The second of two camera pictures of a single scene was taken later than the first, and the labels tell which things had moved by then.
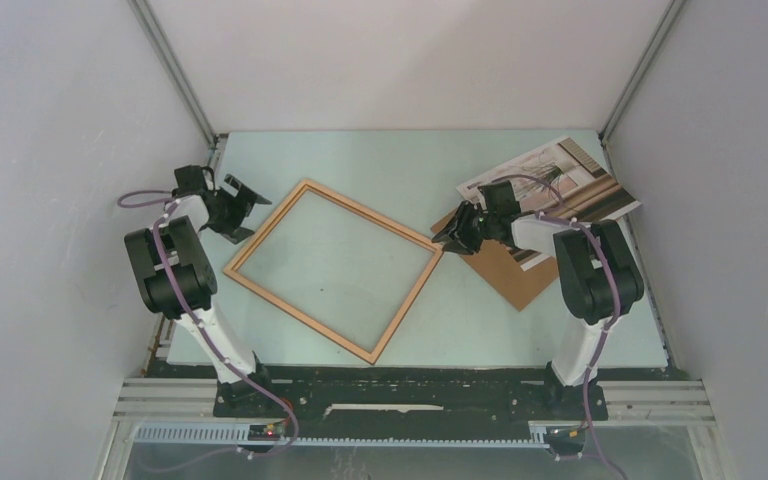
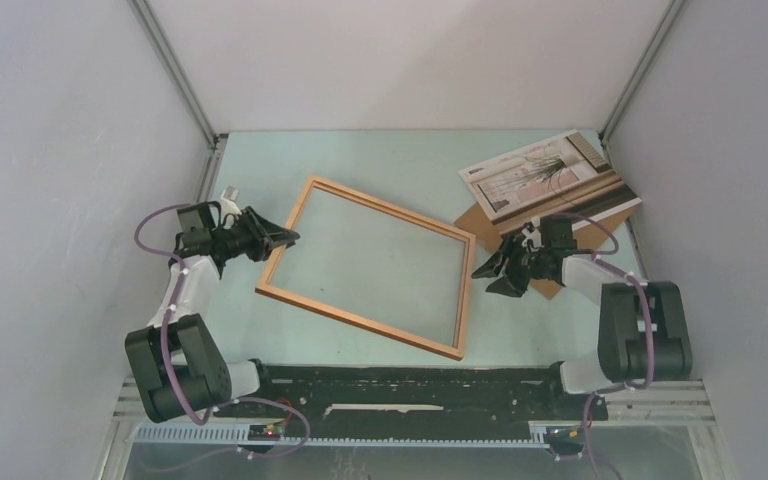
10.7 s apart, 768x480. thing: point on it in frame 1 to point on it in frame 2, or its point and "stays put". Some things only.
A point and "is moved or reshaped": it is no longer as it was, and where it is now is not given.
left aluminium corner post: x=150 y=21 stays put
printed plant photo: x=561 y=182 is moved or reshaped
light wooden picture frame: x=252 y=245 to x=428 y=222
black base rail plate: x=413 y=396 stays put
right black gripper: x=461 y=217 to x=511 y=283
